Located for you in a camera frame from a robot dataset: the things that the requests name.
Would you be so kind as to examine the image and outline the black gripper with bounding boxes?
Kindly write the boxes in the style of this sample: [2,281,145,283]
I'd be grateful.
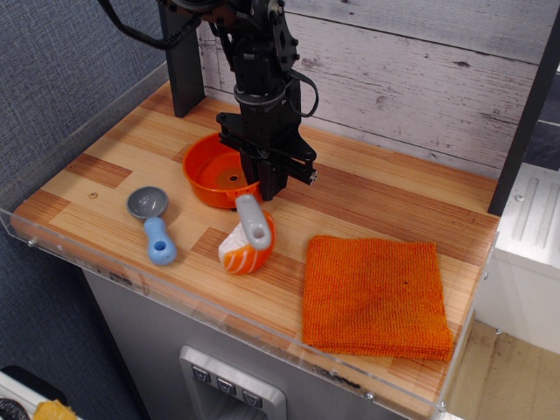
[216,82,317,201]

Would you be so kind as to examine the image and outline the orange pan with grey handle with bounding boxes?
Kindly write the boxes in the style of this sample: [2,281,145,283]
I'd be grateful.
[182,133,273,250]

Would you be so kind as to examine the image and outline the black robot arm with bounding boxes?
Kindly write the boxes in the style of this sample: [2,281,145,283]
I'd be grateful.
[162,1,317,201]

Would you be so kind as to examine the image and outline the orange folded cloth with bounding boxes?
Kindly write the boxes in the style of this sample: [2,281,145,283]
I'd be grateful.
[302,236,453,361]

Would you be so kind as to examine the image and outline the toy salmon sushi piece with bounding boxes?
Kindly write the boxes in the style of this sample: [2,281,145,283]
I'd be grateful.
[218,211,277,275]

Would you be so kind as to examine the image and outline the grey blue toy scoop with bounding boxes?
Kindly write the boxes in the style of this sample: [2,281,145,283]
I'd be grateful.
[126,185,178,266]

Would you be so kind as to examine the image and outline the grey toy fridge cabinet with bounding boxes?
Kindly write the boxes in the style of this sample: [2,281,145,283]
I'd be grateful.
[80,267,408,420]

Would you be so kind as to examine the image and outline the silver dispenser button panel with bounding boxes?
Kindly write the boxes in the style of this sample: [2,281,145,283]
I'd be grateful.
[179,346,288,419]

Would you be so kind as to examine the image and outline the clear acrylic table guard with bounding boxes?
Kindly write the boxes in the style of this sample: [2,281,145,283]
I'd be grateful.
[1,67,498,419]

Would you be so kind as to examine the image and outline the white toy sink unit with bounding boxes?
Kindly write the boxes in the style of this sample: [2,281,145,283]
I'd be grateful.
[474,164,559,354]

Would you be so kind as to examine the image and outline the black yellow bag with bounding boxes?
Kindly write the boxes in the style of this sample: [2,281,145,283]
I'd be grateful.
[1,366,80,419]

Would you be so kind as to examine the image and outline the black left frame post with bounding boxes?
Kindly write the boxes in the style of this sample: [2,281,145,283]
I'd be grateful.
[158,1,206,117]

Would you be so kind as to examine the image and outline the black frame post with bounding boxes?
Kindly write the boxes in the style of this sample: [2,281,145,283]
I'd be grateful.
[487,11,559,216]
[158,1,206,117]

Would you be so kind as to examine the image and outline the black cable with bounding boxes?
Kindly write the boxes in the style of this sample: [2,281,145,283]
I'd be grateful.
[96,0,319,119]

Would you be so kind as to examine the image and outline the black right frame post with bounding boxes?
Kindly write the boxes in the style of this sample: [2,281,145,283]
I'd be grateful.
[487,11,559,216]

